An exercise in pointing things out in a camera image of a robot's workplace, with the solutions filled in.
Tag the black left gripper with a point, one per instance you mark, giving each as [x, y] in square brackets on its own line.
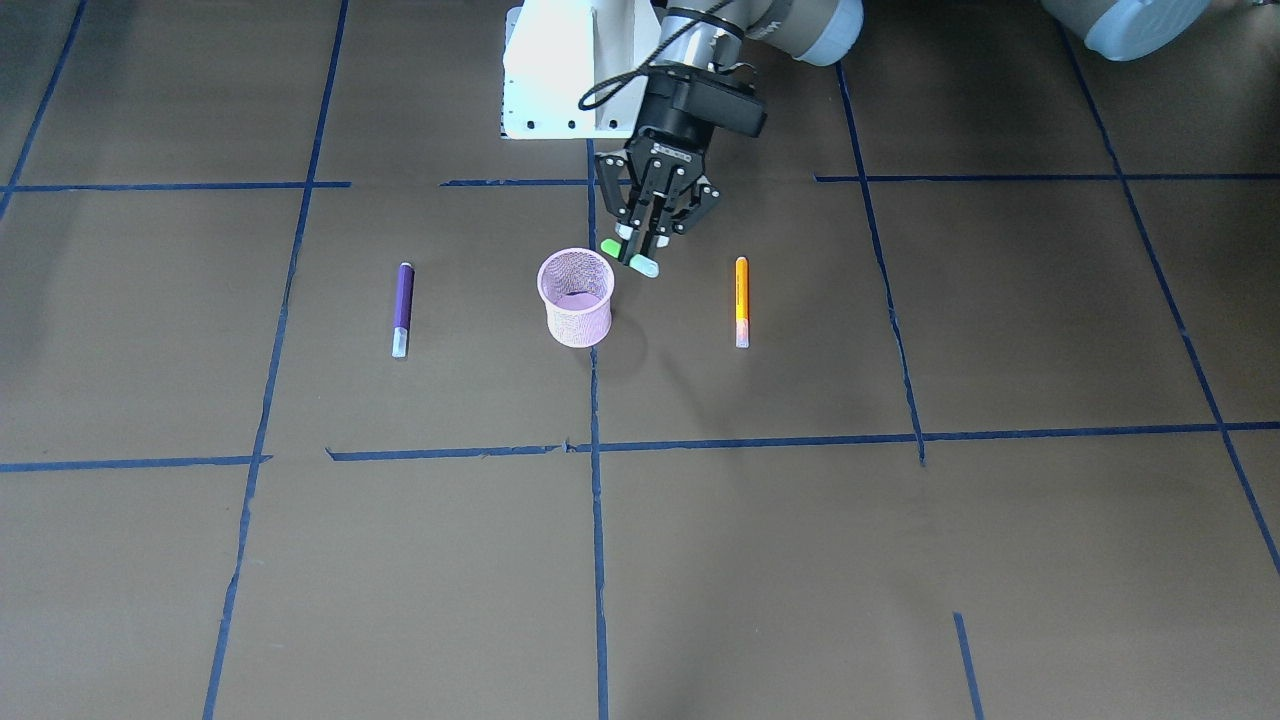
[671, 118]

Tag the green highlighter pen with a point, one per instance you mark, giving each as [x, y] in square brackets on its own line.
[625, 255]

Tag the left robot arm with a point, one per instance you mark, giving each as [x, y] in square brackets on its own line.
[656, 186]

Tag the orange highlighter pen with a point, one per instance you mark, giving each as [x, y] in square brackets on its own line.
[741, 302]

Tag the pink mesh pen holder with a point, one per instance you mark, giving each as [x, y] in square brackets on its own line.
[576, 287]

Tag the purple highlighter pen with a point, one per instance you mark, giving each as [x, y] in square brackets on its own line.
[400, 340]

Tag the white camera pole with base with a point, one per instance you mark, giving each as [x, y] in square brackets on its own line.
[556, 50]

